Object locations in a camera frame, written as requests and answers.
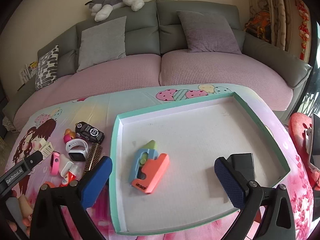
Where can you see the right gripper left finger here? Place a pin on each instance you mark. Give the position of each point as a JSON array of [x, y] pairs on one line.
[[48, 221]]

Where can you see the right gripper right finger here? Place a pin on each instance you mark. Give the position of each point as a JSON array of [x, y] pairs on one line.
[[277, 221]]

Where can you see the black power adapter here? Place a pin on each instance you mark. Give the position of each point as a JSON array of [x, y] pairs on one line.
[[243, 163]]

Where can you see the white hair claw clip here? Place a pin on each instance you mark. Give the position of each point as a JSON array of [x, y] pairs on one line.
[[46, 148]]

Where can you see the red white tube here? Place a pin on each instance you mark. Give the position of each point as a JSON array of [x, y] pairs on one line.
[[71, 175]]

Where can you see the pink kids watch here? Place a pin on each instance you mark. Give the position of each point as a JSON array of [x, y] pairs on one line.
[[55, 163]]

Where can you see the white charger block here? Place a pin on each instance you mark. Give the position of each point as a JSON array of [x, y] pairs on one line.
[[64, 165]]

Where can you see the white smart watch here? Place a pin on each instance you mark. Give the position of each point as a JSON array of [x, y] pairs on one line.
[[77, 150]]

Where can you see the pink puppy toy figure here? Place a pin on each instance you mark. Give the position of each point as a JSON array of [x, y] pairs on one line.
[[69, 135]]

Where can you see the gold patterned lighter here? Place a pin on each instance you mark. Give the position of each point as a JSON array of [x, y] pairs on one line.
[[93, 157]]

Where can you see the black toy car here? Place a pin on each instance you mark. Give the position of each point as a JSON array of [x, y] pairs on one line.
[[87, 132]]

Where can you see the orange blue carrot knife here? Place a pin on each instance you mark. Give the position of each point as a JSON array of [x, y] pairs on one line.
[[148, 168]]

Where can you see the orange blue toy knife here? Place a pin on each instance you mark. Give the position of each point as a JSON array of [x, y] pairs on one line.
[[51, 185]]

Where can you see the smartphone on stand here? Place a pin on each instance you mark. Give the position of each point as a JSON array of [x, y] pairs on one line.
[[315, 144]]

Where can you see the cartoon print table cloth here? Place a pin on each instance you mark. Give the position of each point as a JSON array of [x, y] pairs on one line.
[[101, 111]]

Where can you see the teal white box lid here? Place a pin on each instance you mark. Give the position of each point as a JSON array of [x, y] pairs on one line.
[[193, 133]]

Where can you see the red round stool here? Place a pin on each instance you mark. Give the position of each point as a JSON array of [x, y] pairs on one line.
[[298, 124]]

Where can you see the books beside sofa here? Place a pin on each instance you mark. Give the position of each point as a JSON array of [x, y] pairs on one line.
[[28, 71]]

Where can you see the black white patterned cushion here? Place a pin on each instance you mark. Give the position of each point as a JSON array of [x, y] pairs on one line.
[[47, 69]]

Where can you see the pink sofa seat cover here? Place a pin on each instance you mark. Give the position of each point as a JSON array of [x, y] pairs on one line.
[[177, 67]]

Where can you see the light grey cushion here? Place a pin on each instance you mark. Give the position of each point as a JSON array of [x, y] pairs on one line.
[[102, 43]]

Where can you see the purple grey cushion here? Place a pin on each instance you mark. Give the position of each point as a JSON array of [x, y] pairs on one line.
[[206, 32]]

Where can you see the orange red decoration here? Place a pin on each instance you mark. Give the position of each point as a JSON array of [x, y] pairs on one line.
[[260, 26]]

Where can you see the grey sofa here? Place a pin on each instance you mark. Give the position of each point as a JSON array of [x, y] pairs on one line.
[[140, 35]]

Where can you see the red hanging ornament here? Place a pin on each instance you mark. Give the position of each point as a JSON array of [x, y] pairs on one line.
[[304, 32]]

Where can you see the grey white plush dog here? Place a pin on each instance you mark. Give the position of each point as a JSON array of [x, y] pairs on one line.
[[101, 9]]

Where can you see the beige patterned curtain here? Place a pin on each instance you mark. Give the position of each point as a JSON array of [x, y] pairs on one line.
[[279, 17]]

